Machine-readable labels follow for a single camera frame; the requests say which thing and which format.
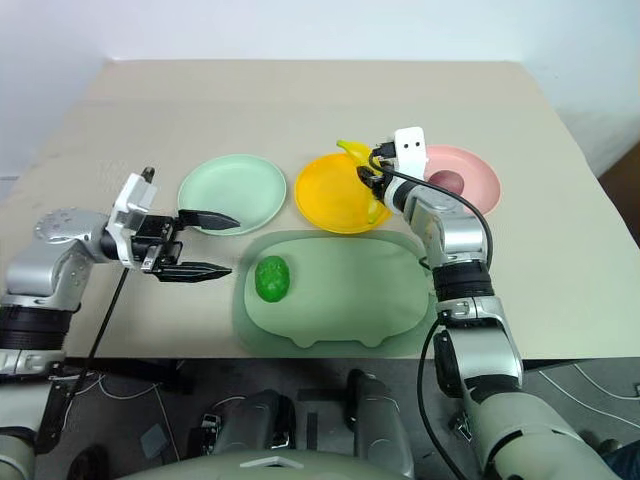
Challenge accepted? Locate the pale grey robot torso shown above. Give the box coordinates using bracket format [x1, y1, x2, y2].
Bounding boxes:
[112, 442, 417, 480]

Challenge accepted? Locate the pink plate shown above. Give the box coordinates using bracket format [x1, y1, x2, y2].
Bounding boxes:
[422, 144, 502, 217]

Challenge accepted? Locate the yellow plate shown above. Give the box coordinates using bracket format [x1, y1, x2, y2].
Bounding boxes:
[293, 152, 394, 235]

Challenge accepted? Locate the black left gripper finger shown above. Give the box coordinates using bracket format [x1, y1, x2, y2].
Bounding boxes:
[177, 208, 241, 232]
[149, 260, 234, 286]

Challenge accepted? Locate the yellow banana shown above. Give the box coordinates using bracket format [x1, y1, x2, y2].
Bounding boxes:
[336, 139, 382, 226]

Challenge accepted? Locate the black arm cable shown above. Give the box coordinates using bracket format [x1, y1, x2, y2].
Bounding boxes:
[367, 149, 496, 480]
[59, 267, 128, 416]

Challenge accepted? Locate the green bumpy vegetable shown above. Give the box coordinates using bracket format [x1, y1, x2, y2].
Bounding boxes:
[254, 255, 293, 304]

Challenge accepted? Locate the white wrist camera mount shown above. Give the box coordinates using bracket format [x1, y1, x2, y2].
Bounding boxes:
[106, 166, 161, 271]
[391, 126, 432, 180]

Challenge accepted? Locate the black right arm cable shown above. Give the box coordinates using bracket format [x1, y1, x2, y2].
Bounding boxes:
[367, 149, 496, 480]

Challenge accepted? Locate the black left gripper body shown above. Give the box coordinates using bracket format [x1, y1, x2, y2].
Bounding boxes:
[129, 213, 184, 275]

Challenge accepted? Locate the dark grey rounded shape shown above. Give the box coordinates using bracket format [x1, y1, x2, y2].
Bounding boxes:
[201, 388, 297, 457]
[346, 368, 417, 479]

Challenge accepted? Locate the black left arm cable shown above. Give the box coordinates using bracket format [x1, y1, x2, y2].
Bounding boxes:
[59, 267, 128, 416]

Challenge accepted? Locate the green tray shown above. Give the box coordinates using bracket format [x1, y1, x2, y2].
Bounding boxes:
[232, 228, 439, 358]

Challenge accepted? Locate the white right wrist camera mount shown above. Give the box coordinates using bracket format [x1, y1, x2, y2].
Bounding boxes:
[391, 126, 432, 180]

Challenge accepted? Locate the white floor cable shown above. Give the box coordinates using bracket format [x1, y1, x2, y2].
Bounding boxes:
[74, 372, 177, 404]

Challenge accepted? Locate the dark purple round fruit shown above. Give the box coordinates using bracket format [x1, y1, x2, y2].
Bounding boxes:
[429, 169, 467, 197]

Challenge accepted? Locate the mint green plate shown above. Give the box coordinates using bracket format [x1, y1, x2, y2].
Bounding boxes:
[177, 153, 289, 236]

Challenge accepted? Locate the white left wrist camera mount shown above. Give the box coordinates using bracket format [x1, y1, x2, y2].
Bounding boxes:
[106, 166, 161, 271]

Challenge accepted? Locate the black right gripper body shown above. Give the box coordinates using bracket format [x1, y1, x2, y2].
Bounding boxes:
[368, 141, 398, 166]

